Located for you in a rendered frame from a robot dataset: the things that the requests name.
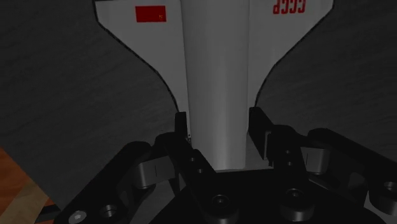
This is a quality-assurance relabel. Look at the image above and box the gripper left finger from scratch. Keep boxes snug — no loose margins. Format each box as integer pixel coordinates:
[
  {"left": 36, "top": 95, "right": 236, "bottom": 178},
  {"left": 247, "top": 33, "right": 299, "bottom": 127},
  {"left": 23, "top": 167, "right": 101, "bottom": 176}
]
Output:
[{"left": 62, "top": 111, "right": 240, "bottom": 224}]

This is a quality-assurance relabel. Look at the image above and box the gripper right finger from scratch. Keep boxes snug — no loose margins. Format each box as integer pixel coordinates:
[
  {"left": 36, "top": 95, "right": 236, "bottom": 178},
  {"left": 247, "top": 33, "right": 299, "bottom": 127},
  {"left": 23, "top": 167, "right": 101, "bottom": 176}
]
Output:
[{"left": 248, "top": 106, "right": 397, "bottom": 222}]

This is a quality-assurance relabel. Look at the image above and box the white toy space shuttle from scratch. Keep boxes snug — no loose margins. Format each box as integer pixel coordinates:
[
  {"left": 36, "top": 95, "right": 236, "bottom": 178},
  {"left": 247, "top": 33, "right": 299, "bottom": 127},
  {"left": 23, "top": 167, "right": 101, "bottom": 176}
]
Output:
[{"left": 93, "top": 0, "right": 335, "bottom": 172}]

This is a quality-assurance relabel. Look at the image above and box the dark grey furniture surface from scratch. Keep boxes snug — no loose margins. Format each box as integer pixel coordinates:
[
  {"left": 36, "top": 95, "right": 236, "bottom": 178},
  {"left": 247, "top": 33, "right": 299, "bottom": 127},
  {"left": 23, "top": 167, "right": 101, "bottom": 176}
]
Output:
[{"left": 0, "top": 0, "right": 397, "bottom": 212}]

